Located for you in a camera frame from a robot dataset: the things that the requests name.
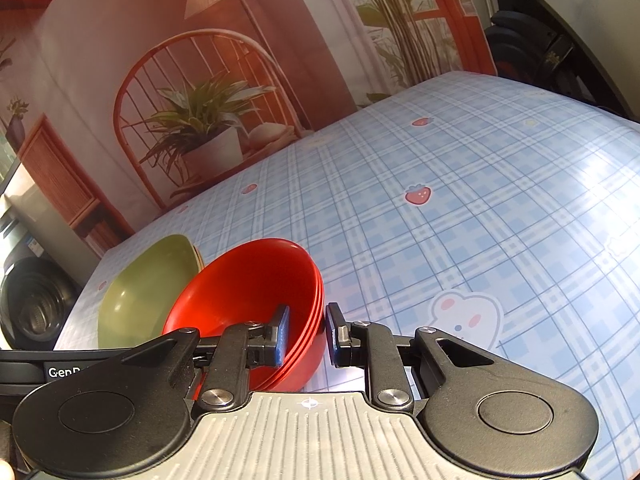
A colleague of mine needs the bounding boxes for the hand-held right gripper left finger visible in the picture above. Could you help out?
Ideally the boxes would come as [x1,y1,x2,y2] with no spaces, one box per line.
[116,304,292,409]

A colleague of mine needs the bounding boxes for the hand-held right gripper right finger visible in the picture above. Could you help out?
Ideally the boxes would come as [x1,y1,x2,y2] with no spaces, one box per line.
[325,302,527,407]

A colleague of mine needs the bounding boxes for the red bowl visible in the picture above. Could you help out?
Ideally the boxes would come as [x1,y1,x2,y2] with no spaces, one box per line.
[272,280,326,383]
[245,305,327,392]
[161,238,322,357]

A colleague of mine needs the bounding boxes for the plaid blue tablecloth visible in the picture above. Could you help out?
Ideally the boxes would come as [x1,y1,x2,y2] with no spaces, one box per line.
[52,71,640,480]

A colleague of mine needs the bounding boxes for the printed room backdrop cloth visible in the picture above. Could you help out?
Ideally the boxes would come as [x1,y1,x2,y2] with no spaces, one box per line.
[0,0,497,261]

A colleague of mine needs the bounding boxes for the black exercise bike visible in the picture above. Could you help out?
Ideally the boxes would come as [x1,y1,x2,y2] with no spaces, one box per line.
[475,0,640,123]

